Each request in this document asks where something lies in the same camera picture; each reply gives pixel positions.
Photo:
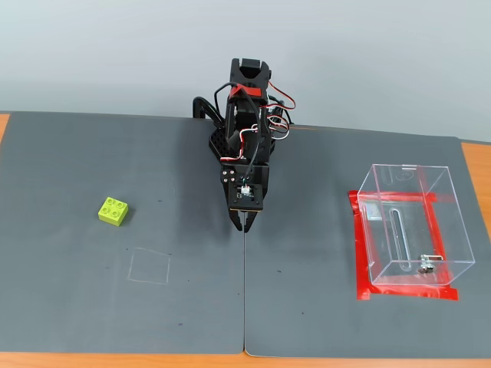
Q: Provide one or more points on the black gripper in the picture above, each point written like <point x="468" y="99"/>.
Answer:
<point x="229" y="176"/>

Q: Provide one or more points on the green lego block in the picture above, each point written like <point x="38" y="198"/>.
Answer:
<point x="113" y="211"/>

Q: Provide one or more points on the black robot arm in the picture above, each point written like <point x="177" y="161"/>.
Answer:
<point x="249" y="76"/>

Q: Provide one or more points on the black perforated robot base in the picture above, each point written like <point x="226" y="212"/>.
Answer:
<point x="216" y="142"/>

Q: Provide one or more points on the gray mat under box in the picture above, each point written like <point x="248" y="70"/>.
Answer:
<point x="299" y="287"/>

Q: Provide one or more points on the transparent acrylic box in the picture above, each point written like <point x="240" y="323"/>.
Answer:
<point x="416" y="230"/>

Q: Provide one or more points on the black table clamp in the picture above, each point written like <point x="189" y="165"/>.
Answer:
<point x="200" y="107"/>

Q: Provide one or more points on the red tape band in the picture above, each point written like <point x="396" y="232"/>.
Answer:
<point x="251" y="92"/>

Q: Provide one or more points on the small white label sticker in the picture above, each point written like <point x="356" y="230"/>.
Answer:
<point x="371" y="211"/>

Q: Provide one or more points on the gray mat with chalk square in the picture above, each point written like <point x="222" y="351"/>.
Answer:
<point x="115" y="287"/>

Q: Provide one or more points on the silver metal latch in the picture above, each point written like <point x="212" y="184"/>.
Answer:
<point x="425" y="264"/>

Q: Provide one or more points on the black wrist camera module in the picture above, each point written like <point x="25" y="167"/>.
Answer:
<point x="247" y="197"/>

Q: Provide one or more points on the red tape frame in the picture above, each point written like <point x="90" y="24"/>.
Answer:
<point x="360" y="268"/>

